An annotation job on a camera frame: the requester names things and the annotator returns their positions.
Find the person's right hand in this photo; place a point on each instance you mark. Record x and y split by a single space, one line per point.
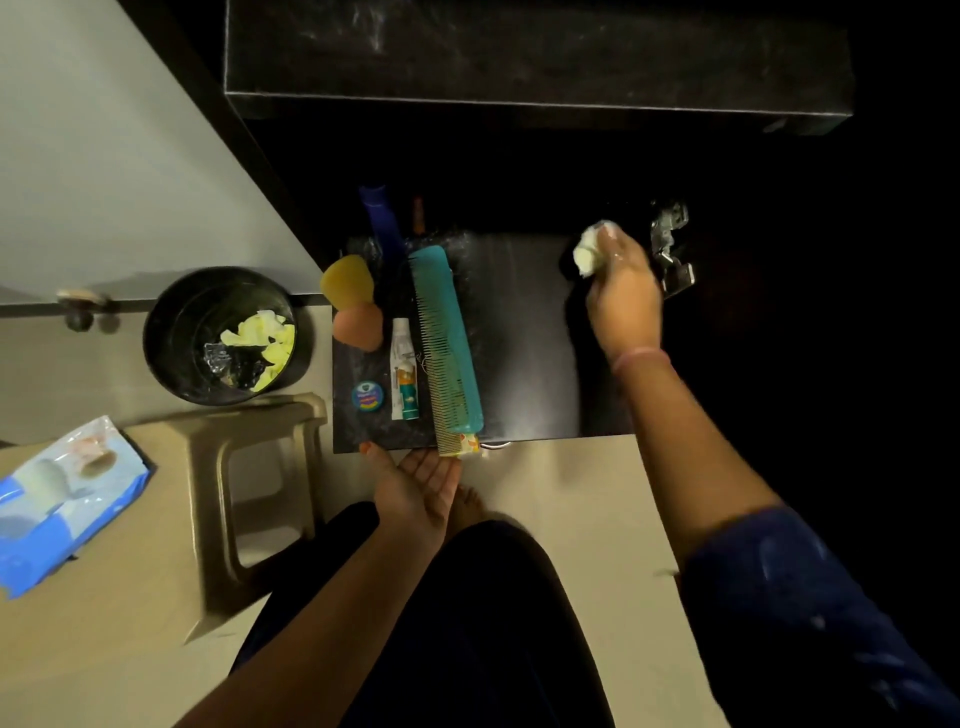
624 304

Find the person's left hand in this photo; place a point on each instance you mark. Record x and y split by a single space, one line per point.
411 491

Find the person's left thumb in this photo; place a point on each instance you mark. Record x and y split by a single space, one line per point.
373 459

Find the person's right fingers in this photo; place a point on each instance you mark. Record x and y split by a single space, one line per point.
619 244

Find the white tissue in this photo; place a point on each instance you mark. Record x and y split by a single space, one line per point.
587 251

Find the person's left forearm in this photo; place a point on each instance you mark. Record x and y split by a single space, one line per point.
315 630

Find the person's right forearm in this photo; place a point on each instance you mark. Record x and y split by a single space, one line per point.
694 457

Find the metal cabinet hinge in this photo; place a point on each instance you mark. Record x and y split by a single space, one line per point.
670 247

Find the small round blue tin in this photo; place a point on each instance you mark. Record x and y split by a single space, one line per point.
367 396

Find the white toothpaste tube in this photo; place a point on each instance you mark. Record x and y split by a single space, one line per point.
403 371

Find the person's bare foot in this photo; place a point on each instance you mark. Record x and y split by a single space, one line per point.
466 506

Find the black shelf board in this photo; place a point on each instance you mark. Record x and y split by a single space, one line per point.
525 337

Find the orange makeup sponge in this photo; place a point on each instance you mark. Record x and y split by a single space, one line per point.
358 327

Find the teal plastic comb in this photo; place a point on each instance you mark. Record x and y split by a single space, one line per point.
446 345

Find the beige plastic stool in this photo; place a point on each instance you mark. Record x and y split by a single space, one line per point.
225 480

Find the yellow paper scraps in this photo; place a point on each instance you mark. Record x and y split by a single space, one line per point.
262 341

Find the yellow makeup sponge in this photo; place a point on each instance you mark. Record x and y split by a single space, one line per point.
346 280

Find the clear plastic wrapper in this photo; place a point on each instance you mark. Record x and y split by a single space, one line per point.
221 361

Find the black cabinet top panel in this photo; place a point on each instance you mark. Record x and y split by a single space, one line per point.
540 52

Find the person's dark trousers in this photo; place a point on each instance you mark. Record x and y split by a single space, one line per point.
480 637

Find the black round bin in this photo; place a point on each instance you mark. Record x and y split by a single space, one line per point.
176 337

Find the blue bottle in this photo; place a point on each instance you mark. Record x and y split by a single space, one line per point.
381 225

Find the blue wet wipes packet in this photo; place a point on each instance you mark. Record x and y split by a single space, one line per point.
67 506

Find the round door knob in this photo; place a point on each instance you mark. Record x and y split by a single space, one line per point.
79 307

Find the white cabinet door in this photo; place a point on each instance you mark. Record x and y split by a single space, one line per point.
112 150

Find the person's dark blue sleeve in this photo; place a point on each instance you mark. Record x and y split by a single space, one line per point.
810 630

